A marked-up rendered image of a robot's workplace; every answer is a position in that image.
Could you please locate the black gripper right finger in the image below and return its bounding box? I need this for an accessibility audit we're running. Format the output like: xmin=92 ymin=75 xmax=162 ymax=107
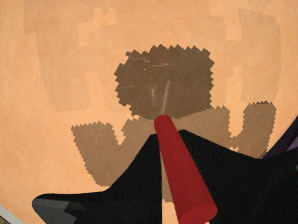
xmin=178 ymin=129 xmax=298 ymax=224

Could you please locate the red peg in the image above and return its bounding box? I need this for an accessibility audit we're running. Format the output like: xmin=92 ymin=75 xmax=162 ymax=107
xmin=153 ymin=116 xmax=218 ymax=224

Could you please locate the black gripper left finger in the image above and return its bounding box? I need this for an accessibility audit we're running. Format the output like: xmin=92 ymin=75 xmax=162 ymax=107
xmin=32 ymin=133 xmax=162 ymax=224

